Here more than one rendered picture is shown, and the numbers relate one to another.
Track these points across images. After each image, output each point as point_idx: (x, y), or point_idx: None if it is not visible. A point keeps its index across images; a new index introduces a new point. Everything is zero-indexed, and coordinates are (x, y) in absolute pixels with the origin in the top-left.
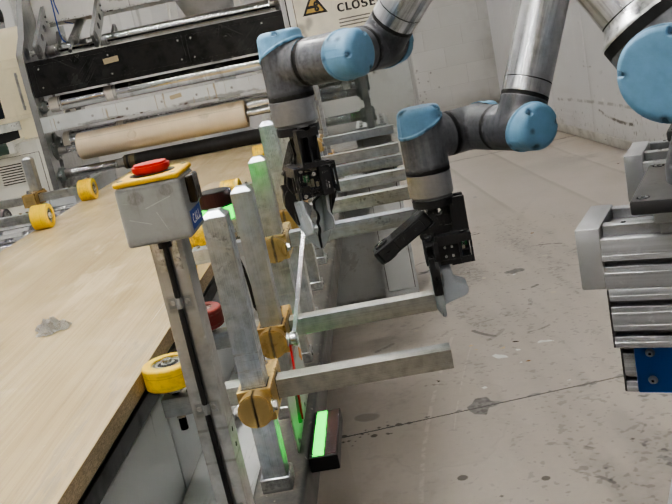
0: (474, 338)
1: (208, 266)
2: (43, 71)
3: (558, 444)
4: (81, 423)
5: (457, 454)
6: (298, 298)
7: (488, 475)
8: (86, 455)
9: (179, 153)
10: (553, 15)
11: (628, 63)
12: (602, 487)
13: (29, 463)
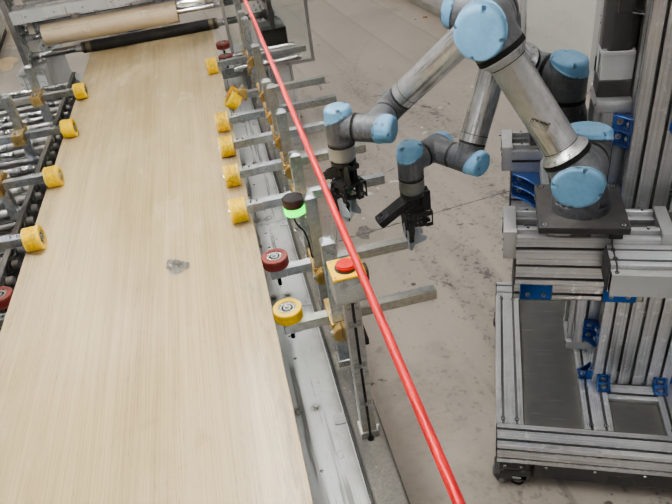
0: None
1: None
2: None
3: (416, 260)
4: (265, 357)
5: None
6: (337, 251)
7: (379, 283)
8: (286, 383)
9: (126, 42)
10: (494, 101)
11: (559, 182)
12: (446, 289)
13: (256, 389)
